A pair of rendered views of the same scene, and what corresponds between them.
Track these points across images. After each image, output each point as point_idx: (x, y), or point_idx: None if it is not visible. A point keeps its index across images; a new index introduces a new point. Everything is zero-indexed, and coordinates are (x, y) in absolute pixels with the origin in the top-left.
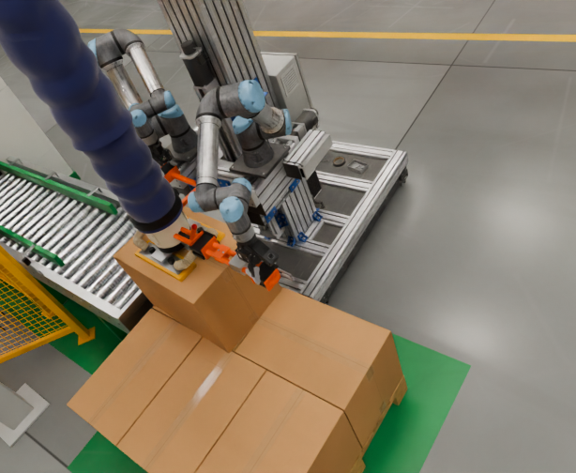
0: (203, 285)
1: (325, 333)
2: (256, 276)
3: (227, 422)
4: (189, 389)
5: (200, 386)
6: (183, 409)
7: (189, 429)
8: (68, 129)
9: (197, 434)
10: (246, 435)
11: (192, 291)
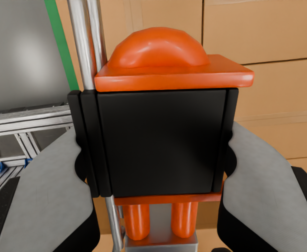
0: (212, 238)
1: (109, 26)
2: (270, 160)
3: (287, 63)
4: (263, 135)
5: (255, 127)
6: (288, 123)
7: None
8: None
9: None
10: (297, 25)
11: None
